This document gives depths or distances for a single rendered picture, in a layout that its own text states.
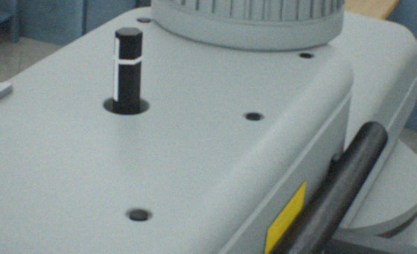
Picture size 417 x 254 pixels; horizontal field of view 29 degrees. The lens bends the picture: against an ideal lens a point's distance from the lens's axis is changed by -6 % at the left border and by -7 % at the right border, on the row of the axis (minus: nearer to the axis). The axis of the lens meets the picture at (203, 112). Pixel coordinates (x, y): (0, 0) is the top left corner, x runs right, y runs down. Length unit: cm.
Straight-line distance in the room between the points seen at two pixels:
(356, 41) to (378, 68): 9
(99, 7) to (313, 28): 505
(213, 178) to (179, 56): 22
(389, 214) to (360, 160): 41
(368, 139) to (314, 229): 18
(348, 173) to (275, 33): 14
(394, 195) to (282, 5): 54
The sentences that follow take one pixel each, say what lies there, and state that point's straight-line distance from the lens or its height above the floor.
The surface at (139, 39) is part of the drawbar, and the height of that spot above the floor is 195.
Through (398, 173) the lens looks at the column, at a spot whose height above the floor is 156.
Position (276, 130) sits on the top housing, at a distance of 65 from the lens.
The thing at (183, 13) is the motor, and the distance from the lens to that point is 80.
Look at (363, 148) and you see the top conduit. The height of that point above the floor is 181.
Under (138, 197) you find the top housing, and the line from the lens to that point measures 54.
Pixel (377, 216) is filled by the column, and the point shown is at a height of 156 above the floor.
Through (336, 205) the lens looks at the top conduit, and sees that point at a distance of 72.
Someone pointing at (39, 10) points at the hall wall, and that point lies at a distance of 613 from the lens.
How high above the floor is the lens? 217
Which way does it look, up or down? 25 degrees down
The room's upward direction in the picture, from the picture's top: 4 degrees clockwise
